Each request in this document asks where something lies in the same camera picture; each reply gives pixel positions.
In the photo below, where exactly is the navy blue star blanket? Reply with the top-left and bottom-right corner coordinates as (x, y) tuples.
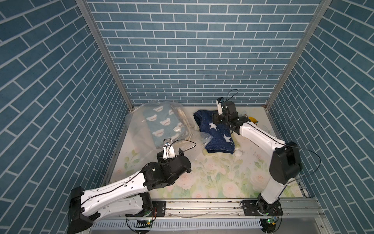
(193, 110), (235, 155)

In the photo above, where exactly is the light green fluffy blanket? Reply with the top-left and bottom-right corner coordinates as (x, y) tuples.
(203, 149), (243, 158)

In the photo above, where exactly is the light blue bear blanket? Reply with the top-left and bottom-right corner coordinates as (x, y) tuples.
(143, 102), (187, 148)

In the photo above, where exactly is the yellow metal pen bucket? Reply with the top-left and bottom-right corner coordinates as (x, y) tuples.
(248, 117), (258, 124)

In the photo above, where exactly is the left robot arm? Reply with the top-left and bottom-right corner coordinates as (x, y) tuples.
(67, 149), (191, 234)

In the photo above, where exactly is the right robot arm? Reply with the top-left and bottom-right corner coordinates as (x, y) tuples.
(212, 97), (303, 215)

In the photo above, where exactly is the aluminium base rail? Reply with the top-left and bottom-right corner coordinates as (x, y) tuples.
(84, 198), (325, 220)

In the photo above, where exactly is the clear plastic vacuum bag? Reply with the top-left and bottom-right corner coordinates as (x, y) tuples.
(125, 101), (213, 160)

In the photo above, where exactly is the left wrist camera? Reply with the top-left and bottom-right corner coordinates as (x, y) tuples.
(163, 138), (176, 160)

